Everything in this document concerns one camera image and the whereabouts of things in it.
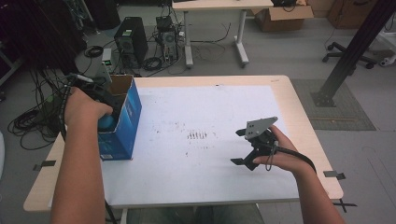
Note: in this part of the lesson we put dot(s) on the closed brown cardboard box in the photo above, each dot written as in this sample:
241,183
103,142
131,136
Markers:
345,14

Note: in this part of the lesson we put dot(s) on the grey floor mat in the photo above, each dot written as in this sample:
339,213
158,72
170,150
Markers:
342,115

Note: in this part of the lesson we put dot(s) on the black tape cross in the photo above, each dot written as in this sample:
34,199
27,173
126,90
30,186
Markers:
344,204

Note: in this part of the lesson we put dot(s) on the small grey power supply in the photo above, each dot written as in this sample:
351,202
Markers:
107,54

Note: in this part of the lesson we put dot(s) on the black tape strip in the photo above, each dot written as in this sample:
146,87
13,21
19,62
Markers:
333,174
46,163

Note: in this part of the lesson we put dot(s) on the black computer tower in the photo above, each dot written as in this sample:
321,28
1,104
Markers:
131,39

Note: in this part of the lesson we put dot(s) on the person's left hand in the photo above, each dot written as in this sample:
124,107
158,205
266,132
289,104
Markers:
84,109

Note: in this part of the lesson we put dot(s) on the person's right hand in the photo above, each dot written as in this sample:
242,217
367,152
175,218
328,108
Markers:
286,155

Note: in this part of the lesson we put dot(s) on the white paper mat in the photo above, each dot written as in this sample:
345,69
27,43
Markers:
193,174

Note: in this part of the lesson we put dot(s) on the black curtain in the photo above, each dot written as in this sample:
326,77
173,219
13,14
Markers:
37,31

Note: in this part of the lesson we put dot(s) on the open brown cardboard box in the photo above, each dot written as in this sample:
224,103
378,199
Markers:
281,18

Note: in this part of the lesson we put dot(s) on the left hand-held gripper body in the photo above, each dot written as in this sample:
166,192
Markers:
102,93

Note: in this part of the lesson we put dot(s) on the white desk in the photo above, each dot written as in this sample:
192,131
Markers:
218,4

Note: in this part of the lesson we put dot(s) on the open computer case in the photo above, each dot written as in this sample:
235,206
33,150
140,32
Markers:
168,40

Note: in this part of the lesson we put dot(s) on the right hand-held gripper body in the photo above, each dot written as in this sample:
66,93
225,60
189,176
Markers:
260,132

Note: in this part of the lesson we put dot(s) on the blue cardboard box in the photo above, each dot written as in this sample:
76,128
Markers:
124,133

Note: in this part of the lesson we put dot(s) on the black metal stand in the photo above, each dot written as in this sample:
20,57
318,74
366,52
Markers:
355,49

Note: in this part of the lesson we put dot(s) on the black office chair base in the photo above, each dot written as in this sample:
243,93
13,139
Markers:
341,49

